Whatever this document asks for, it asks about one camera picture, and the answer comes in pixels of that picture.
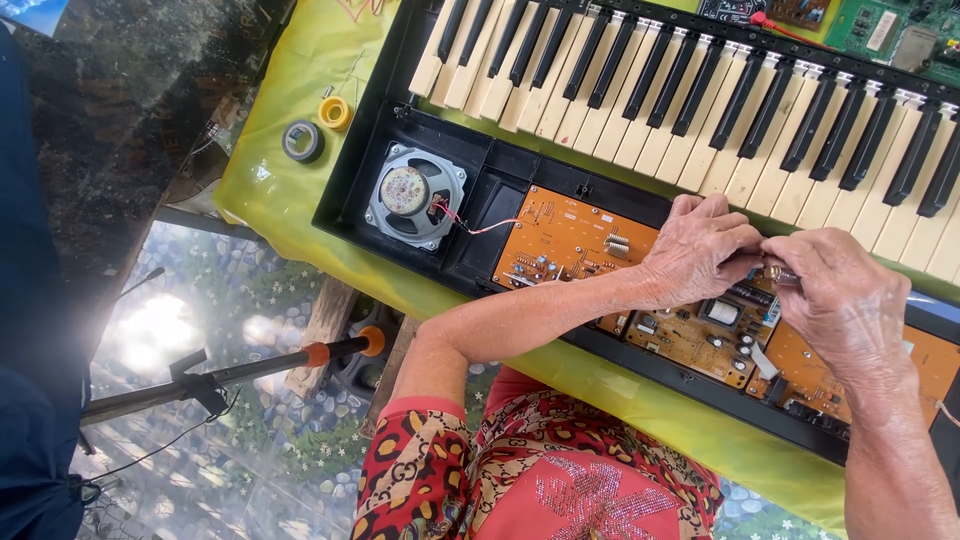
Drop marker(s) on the person's left fingers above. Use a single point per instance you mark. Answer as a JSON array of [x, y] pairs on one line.
[[739, 240]]

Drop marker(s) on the grey black tape roll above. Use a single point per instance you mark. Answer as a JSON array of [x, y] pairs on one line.
[[303, 141]]

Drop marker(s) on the green circuit board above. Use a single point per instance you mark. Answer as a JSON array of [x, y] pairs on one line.
[[900, 30]]

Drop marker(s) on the yellow green tablecloth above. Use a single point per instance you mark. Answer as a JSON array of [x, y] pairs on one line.
[[300, 195]]

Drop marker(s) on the person's right fingers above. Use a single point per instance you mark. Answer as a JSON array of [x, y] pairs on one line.
[[787, 249]]

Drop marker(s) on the grey round speaker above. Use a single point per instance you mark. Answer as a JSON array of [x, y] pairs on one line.
[[414, 196]]

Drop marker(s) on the yellow tape roll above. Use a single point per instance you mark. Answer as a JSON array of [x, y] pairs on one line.
[[334, 113]]

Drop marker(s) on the person's left hand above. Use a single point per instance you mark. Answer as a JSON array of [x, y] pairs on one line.
[[690, 251]]

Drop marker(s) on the person's right hand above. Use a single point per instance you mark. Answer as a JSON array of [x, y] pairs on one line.
[[847, 307]]

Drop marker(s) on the red patterned shirt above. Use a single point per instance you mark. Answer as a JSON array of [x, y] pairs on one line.
[[540, 472]]

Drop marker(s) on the black orange microphone stand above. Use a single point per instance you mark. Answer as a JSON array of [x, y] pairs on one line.
[[247, 369]]

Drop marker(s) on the small metal connector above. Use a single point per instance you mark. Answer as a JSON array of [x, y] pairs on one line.
[[781, 274]]

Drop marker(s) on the orange circuit board with coils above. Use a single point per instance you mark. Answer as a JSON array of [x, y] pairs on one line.
[[570, 236]]

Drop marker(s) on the weathered wooden table leg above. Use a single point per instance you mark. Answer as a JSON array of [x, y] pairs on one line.
[[322, 337]]

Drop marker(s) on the brown power circuit board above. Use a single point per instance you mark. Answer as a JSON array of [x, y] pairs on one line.
[[697, 337]]

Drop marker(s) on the small brown circuit board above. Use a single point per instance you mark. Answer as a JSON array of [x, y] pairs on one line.
[[799, 10]]

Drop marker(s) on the orange circuit board with sockets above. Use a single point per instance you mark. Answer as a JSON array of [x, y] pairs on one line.
[[814, 379]]

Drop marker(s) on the black keyboard case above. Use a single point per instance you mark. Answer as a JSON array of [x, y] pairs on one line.
[[480, 225]]

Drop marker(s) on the black and white key assembly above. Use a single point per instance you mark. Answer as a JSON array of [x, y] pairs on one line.
[[675, 112]]

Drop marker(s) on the dark blue cloth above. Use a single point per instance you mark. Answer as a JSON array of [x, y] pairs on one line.
[[34, 337]]

